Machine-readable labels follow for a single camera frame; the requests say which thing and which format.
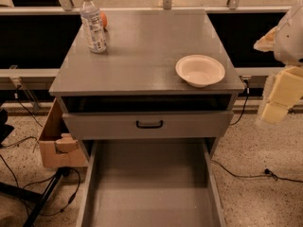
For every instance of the black tripod stand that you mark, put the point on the black tripod stand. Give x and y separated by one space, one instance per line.
33 201

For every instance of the grey drawer cabinet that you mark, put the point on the grey drawer cabinet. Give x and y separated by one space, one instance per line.
143 47

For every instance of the brown cardboard box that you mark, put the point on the brown cardboard box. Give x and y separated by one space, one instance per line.
57 147

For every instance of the grey top drawer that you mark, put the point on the grey top drawer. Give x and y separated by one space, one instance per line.
113 126

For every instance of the grey open middle drawer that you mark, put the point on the grey open middle drawer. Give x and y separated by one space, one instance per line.
150 183

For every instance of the orange fruit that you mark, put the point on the orange fruit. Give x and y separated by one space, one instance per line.
104 19

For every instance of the white paper bowl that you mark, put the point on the white paper bowl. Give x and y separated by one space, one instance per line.
200 70

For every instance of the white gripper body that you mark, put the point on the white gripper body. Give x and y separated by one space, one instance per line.
290 41

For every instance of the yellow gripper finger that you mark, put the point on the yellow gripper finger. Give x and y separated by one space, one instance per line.
267 42
286 91

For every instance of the metal railing frame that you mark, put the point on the metal railing frame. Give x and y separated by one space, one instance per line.
40 42

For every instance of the clear plastic water bottle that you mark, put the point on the clear plastic water bottle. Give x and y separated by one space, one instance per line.
92 26

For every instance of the black drawer handle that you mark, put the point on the black drawer handle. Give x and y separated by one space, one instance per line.
149 125

